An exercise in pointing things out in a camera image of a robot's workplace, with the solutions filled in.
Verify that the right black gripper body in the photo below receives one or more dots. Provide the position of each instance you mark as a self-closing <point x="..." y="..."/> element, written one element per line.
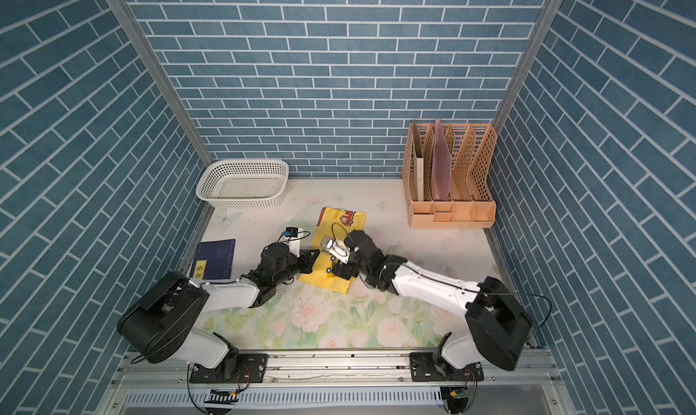
<point x="352" y="267"/>

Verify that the pink folder in organizer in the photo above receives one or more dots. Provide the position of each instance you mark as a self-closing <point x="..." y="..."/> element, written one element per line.
<point x="441" y="164"/>

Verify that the orange plastic file organizer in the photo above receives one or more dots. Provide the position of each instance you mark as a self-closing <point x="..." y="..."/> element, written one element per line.
<point x="470" y="203"/>

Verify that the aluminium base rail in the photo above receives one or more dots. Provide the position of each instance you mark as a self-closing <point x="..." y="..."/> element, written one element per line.
<point x="315" y="368"/>

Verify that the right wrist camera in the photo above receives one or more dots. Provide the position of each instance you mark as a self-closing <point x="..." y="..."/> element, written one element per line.
<point x="336" y="249"/>

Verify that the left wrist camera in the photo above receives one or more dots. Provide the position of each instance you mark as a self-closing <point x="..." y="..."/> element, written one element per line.
<point x="291" y="237"/>

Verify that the dark blue book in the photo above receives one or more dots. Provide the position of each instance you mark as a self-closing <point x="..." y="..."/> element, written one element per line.
<point x="213" y="260"/>

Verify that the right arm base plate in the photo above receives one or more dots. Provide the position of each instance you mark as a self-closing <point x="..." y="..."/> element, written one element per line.
<point x="431" y="367"/>

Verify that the yellow cartoon car pillowcase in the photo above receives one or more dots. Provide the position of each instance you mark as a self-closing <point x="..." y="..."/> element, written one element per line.
<point x="332" y="222"/>

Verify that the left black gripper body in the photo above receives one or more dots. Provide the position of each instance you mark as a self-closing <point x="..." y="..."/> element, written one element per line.
<point x="292" y="267"/>

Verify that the beige folder in organizer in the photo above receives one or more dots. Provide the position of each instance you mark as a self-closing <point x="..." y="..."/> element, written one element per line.
<point x="418" y="162"/>

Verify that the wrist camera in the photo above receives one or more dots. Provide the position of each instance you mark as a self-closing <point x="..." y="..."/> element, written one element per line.
<point x="336" y="249"/>
<point x="291" y="237"/>

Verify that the white perforated plastic basket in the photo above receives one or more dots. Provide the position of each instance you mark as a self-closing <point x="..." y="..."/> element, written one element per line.
<point x="244" y="183"/>

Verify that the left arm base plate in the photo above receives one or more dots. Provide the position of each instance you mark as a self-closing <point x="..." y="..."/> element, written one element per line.
<point x="228" y="367"/>

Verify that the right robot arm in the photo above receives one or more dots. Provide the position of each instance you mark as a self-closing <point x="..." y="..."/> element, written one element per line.
<point x="498" y="325"/>

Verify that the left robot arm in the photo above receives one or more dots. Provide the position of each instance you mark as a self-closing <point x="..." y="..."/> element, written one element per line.
<point x="161" y="324"/>

